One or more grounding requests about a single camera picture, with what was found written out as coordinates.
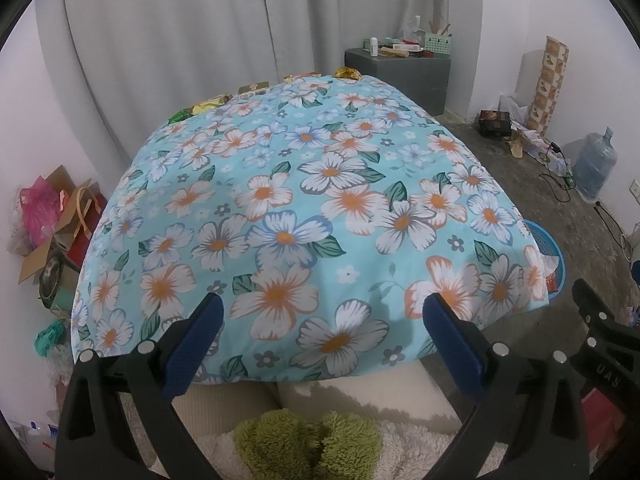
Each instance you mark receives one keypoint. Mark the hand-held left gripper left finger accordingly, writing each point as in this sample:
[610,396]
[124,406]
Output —
[200,345]

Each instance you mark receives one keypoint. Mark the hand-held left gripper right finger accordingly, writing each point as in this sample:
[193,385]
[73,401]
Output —
[452,345]

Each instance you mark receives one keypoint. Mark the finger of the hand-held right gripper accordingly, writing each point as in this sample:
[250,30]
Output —
[607,350]

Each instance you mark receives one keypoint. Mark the blue plastic waste basket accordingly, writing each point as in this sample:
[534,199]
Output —
[547,247]

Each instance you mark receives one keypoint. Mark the pink floral blanket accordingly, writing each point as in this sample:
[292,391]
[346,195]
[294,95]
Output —
[602,415]

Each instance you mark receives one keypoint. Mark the white printed packet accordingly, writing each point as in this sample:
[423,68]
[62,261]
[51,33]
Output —
[552,265]

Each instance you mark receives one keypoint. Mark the green fluffy cloth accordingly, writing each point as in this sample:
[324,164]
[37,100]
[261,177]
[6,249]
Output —
[300,440]

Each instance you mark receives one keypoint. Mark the green plastic bag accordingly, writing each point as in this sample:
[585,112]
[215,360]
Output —
[50,335]

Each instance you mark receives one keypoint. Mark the red box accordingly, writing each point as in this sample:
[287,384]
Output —
[80,250]

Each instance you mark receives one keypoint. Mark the metal bowl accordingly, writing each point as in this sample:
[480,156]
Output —
[52,272]

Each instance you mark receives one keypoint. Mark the cardboard box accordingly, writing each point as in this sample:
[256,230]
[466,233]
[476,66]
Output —
[37,260]

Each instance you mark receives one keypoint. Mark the blue water jug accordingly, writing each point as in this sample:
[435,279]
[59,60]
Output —
[595,165]

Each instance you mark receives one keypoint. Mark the brown paper bag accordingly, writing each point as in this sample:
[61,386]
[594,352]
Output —
[75,205]

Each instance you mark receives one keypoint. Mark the blue floral blanket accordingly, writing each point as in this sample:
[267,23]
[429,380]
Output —
[300,185]

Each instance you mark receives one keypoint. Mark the printed plastic bag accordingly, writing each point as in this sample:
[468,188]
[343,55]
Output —
[542,152]

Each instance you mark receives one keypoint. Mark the pink plastic bag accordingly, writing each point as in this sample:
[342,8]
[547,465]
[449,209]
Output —
[37,207]

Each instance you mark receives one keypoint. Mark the black box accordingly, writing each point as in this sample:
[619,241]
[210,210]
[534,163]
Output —
[495,122]

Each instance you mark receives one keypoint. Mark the green yellow foil wrapper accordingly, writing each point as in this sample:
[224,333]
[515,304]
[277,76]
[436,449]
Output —
[205,107]

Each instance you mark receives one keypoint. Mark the white plastic bag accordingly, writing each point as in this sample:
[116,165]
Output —
[515,105]

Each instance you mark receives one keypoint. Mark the small brown printed box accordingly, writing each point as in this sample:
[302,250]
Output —
[252,87]

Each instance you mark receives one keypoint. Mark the grey cabinet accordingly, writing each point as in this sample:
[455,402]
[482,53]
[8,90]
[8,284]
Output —
[400,80]

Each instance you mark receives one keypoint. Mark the patterned rolled mat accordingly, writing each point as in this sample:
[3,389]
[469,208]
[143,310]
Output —
[550,80]

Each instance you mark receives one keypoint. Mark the white board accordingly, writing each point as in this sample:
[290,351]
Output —
[530,75]

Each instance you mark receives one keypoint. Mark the gold foil wrapper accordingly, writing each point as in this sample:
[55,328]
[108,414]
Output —
[347,72]

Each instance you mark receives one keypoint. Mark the beige flat box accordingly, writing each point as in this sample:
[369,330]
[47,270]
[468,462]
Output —
[397,49]

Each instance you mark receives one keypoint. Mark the green organizer box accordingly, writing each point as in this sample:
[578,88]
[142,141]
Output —
[440,44]

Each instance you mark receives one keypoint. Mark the small white bottle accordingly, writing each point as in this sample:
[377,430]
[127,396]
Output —
[374,46]

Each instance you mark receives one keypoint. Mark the grey curtain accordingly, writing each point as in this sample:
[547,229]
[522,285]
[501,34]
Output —
[200,35]

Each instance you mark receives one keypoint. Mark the white wall socket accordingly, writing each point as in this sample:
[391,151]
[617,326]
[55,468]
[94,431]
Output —
[635,186]

